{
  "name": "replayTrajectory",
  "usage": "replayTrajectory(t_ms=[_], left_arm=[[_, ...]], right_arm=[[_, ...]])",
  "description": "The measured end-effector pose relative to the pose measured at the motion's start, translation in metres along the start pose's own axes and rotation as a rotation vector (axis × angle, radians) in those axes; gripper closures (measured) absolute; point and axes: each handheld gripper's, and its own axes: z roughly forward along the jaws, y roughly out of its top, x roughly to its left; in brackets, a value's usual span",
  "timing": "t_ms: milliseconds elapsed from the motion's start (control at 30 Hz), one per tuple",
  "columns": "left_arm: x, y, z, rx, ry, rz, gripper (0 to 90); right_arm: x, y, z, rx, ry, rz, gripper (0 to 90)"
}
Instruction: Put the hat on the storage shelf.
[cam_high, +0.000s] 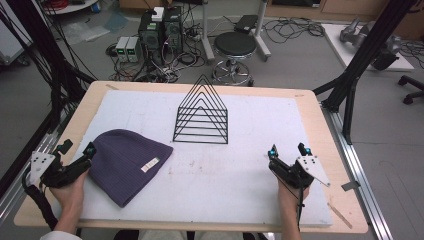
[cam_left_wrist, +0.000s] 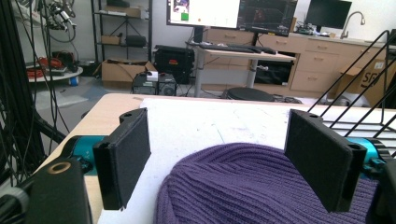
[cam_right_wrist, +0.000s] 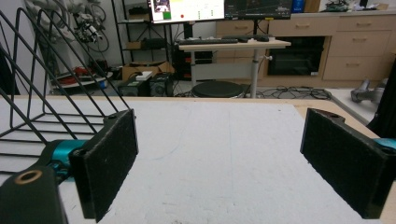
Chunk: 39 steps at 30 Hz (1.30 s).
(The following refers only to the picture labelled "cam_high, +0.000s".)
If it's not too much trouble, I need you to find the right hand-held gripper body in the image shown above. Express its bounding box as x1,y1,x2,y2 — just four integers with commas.
267,155,332,190

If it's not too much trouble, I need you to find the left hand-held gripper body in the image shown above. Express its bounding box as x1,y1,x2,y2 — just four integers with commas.
28,149,93,189

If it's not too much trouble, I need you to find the purple knit beanie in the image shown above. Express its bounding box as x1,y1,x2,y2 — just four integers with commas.
87,128,175,209

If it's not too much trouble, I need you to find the person's right hand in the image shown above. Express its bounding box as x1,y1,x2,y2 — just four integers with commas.
276,175,311,216

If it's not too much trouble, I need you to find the person's left hand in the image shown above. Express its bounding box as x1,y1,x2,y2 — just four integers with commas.
49,169,90,216

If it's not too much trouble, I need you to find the wooden table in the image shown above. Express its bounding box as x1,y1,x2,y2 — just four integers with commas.
13,80,370,235

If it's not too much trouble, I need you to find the grey tape piece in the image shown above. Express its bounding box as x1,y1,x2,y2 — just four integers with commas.
340,180,362,193

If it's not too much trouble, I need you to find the thin wooden stick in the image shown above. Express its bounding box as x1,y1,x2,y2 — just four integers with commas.
327,201,354,230

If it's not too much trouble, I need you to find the person's white sleeve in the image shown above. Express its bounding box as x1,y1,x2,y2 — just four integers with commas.
39,230,83,240

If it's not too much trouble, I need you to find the white foam mat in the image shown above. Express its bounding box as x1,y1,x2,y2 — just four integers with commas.
52,89,334,228

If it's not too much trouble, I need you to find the grey power supply unit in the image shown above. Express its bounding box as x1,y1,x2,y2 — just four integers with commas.
114,36,130,63
126,36,143,63

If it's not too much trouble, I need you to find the white platform board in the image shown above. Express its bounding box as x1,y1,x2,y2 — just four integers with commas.
321,23,416,73

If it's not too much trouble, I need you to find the black round stool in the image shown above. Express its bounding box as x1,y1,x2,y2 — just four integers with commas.
211,31,258,87

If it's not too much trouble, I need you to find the white equipment case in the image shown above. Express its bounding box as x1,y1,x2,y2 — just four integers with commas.
0,12,33,67

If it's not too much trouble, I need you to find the white stand leg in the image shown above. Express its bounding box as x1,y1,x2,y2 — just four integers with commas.
199,0,217,64
252,0,272,63

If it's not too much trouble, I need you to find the clear plastic sheet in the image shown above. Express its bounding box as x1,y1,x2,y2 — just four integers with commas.
62,10,130,45

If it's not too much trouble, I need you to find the black office chair base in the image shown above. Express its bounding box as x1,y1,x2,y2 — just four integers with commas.
397,74,424,106

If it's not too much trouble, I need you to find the black computer tower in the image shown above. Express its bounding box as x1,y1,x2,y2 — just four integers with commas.
137,10,167,66
162,5,184,57

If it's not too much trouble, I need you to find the black flat box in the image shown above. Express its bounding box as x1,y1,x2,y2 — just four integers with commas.
233,14,260,35

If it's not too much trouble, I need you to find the white round table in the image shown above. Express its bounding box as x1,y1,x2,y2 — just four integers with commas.
42,0,102,16

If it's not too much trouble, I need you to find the small white box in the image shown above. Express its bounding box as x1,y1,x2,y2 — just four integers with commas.
150,6,166,23

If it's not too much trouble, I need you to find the thin black cable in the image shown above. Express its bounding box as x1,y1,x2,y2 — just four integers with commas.
296,184,307,232

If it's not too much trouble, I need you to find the thick black sleeved cable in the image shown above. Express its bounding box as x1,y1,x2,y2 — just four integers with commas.
21,165,60,232

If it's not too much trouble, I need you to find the aluminium rail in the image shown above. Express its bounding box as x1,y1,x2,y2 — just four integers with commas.
0,109,78,223
320,102,395,240

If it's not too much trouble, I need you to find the black wire rack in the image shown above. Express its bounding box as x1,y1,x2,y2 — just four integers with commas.
172,74,230,145

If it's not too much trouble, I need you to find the black metal frame stand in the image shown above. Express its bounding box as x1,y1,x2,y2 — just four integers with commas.
0,0,98,134
312,0,419,146

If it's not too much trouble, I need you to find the tangle of black floor cables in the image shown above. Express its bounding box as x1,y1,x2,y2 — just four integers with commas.
262,15,327,45

